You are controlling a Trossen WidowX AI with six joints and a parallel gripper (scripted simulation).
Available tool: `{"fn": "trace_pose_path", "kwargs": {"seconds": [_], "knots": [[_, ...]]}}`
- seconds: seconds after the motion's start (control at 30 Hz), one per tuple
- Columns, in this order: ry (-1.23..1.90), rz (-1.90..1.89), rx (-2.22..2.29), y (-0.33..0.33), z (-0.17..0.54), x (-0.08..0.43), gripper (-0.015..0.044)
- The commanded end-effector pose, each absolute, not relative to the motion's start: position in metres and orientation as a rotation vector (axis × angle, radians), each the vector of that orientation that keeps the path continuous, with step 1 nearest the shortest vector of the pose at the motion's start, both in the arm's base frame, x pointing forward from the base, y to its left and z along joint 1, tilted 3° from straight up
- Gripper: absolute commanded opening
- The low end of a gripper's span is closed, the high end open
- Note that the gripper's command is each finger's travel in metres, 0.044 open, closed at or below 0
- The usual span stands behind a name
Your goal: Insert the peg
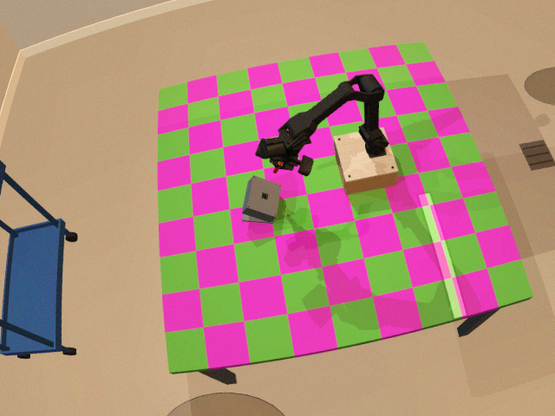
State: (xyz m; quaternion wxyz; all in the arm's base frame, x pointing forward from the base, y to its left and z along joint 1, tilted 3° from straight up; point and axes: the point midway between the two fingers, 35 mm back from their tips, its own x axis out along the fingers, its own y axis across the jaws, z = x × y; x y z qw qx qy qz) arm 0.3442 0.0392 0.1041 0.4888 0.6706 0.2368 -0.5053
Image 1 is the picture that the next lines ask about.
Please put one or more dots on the tan sloped panel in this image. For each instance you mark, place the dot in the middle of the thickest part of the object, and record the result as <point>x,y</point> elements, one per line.
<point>261,200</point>

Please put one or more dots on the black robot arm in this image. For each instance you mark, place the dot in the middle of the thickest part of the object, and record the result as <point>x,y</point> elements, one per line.
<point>302,125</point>

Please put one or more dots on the red square peg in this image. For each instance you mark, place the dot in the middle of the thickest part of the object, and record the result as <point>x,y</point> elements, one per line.
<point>278,166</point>

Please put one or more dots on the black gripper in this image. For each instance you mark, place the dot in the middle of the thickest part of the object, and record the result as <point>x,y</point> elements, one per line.
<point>289,161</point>

